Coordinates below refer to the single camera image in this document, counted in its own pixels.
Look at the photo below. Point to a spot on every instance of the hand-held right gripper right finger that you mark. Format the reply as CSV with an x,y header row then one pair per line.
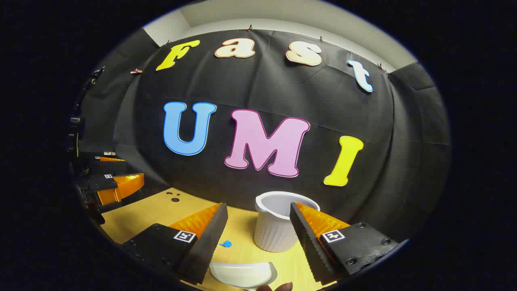
x,y
309,242

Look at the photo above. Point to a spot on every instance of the small orange clip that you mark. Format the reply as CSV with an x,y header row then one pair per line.
x,y
136,71

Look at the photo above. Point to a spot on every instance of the wooden desktop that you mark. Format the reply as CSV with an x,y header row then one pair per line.
x,y
161,210

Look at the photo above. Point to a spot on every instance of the blue paper trash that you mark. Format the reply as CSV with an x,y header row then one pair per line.
x,y
226,243

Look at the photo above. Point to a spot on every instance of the white dustpan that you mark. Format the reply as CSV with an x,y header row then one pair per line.
x,y
242,273

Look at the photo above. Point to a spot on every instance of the white ribbed garbage bin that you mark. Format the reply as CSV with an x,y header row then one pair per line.
x,y
274,230

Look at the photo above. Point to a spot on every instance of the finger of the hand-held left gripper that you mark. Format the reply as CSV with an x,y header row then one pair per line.
x,y
99,161
121,186

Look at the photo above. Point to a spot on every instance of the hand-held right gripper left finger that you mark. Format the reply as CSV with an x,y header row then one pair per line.
x,y
208,242

